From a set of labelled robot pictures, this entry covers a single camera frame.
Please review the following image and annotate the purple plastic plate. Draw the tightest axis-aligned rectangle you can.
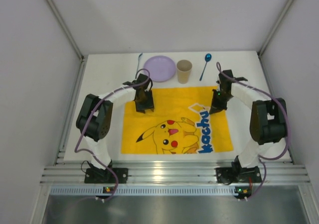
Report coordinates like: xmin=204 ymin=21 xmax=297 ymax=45
xmin=143 ymin=55 xmax=176 ymax=82

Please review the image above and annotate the yellow pikachu cloth placemat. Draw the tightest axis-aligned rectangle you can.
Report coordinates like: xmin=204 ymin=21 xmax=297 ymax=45
xmin=121 ymin=87 xmax=234 ymax=155

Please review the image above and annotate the blue metallic spoon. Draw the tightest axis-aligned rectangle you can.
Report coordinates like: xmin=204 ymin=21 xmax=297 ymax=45
xmin=199 ymin=53 xmax=212 ymax=81

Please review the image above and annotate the blue metallic fork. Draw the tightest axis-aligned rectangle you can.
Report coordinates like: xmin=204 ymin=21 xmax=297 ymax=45
xmin=135 ymin=53 xmax=143 ymax=78

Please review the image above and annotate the beige paper cup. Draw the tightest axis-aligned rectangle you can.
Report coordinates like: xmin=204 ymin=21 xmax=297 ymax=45
xmin=176 ymin=60 xmax=192 ymax=84

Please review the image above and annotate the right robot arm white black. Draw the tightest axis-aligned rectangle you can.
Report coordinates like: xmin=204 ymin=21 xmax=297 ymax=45
xmin=209 ymin=70 xmax=288 ymax=170

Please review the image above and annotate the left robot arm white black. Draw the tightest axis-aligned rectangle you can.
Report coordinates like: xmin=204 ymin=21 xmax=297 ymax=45
xmin=74 ymin=70 xmax=155 ymax=170

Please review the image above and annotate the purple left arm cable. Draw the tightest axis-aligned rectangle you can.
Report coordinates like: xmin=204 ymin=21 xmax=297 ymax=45
xmin=74 ymin=69 xmax=153 ymax=202

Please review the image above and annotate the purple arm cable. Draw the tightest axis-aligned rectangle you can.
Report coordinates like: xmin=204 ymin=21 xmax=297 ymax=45
xmin=216 ymin=61 xmax=292 ymax=201
xmin=74 ymin=69 xmax=153 ymax=202

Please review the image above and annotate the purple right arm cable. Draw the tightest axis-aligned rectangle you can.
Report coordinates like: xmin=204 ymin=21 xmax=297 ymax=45
xmin=216 ymin=61 xmax=292 ymax=201

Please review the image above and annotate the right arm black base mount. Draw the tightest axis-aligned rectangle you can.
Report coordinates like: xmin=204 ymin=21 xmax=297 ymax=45
xmin=216 ymin=167 xmax=262 ymax=185

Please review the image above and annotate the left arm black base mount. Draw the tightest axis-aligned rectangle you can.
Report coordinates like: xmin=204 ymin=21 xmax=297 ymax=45
xmin=84 ymin=167 xmax=129 ymax=184

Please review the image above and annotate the perforated grey cable tray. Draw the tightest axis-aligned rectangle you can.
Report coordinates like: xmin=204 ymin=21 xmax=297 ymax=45
xmin=50 ymin=185 xmax=251 ymax=197

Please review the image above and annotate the aluminium rail frame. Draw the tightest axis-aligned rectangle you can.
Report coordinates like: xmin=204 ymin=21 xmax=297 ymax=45
xmin=40 ymin=161 xmax=310 ymax=185

